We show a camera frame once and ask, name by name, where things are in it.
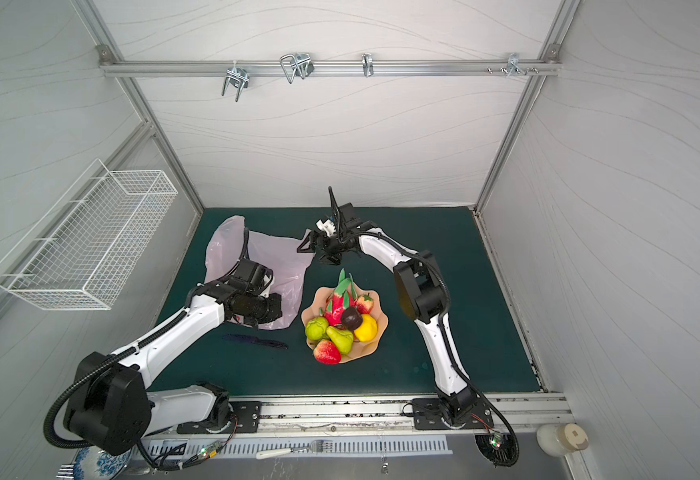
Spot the pink plastic bag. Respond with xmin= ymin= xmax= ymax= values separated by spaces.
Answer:
xmin=205 ymin=215 xmax=314 ymax=330

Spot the dark purple plum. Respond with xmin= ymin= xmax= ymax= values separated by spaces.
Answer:
xmin=341 ymin=306 xmax=363 ymax=331

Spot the green pear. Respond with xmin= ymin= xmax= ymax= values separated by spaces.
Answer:
xmin=326 ymin=326 xmax=355 ymax=355

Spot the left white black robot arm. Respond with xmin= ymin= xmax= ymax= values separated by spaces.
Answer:
xmin=43 ymin=243 xmax=282 ymax=456

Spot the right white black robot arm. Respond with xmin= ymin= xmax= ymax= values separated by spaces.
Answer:
xmin=298 ymin=199 xmax=520 ymax=468

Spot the dark blue knife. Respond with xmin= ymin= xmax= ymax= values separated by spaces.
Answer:
xmin=221 ymin=334 xmax=289 ymax=350

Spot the pink green dragon fruit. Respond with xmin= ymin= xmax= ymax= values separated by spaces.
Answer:
xmin=324 ymin=269 xmax=357 ymax=326

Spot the small strawberry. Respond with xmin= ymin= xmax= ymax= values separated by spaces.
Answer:
xmin=354 ymin=294 xmax=375 ymax=315

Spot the green apple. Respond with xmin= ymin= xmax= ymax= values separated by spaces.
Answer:
xmin=305 ymin=316 xmax=330 ymax=342

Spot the green table mat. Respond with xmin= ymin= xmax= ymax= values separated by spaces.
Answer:
xmin=153 ymin=207 xmax=539 ymax=396

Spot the red apple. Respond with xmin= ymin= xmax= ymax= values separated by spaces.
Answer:
xmin=313 ymin=340 xmax=343 ymax=365

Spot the white vent strip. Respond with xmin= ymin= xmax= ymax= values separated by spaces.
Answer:
xmin=216 ymin=435 xmax=453 ymax=459

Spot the middle metal clamp hook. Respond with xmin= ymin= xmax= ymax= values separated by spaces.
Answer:
xmin=279 ymin=53 xmax=315 ymax=84

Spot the metal clamp hook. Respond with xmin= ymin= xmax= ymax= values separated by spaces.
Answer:
xmin=279 ymin=53 xmax=315 ymax=84
xmin=222 ymin=64 xmax=250 ymax=102

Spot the left metal clamp hook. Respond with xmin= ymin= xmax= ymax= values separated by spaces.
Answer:
xmin=222 ymin=64 xmax=250 ymax=102

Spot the blue white patterned plate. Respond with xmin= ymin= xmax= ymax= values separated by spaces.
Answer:
xmin=73 ymin=446 xmax=133 ymax=480

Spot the silver fork at corner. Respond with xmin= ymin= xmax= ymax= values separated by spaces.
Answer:
xmin=56 ymin=464 xmax=76 ymax=480

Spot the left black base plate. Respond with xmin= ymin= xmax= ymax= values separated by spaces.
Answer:
xmin=177 ymin=400 xmax=262 ymax=435

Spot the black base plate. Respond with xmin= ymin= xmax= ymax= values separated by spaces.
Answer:
xmin=177 ymin=400 xmax=262 ymax=435
xmin=401 ymin=398 xmax=495 ymax=431

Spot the white handled fork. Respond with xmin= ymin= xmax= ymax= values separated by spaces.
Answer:
xmin=255 ymin=440 xmax=334 ymax=460

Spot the white wire basket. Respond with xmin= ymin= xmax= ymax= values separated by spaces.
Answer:
xmin=0 ymin=160 xmax=178 ymax=311

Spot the small metal ring hook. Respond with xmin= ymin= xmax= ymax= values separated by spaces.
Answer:
xmin=361 ymin=53 xmax=374 ymax=78

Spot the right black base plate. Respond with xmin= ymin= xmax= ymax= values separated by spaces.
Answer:
xmin=401 ymin=398 xmax=495 ymax=431

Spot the right metal bolt bracket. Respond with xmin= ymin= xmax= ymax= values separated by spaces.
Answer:
xmin=486 ymin=53 xmax=538 ymax=77

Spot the metal crossbar rail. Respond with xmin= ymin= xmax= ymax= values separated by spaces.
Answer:
xmin=100 ymin=57 xmax=563 ymax=78

